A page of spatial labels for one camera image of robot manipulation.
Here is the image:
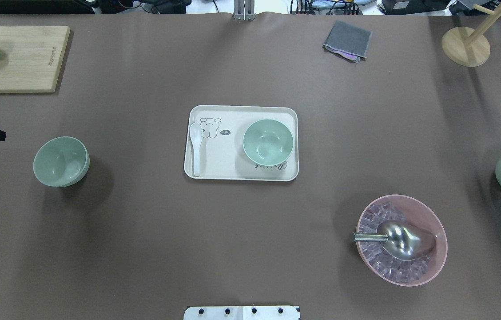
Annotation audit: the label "wooden mug tree stand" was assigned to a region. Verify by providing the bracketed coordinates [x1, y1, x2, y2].
[441, 3, 501, 67]

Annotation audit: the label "bamboo cutting board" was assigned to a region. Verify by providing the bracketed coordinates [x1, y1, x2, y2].
[0, 26, 70, 93]

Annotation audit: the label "grey folded cloth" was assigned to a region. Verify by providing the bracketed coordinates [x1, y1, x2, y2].
[323, 21, 373, 59]

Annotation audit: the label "cream rabbit print tray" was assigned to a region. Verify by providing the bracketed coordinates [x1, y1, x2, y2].
[184, 105, 299, 181]

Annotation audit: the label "purple cloth under grey cloth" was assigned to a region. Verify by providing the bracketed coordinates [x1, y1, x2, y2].
[326, 47, 361, 63]

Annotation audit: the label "metal ice scoop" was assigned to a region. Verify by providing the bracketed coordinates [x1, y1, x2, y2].
[350, 220, 436, 261]

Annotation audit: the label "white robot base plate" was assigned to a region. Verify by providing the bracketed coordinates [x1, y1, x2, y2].
[183, 305, 301, 320]

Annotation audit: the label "pink bowl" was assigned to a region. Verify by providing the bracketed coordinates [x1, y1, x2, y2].
[355, 194, 448, 286]

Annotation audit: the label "white ceramic spoon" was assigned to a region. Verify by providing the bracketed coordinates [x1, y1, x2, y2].
[189, 122, 203, 176]

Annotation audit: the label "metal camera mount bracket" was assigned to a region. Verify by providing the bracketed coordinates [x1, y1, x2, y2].
[234, 0, 256, 21]

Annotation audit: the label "clear ice cubes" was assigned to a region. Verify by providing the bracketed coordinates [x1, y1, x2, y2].
[357, 202, 431, 284]

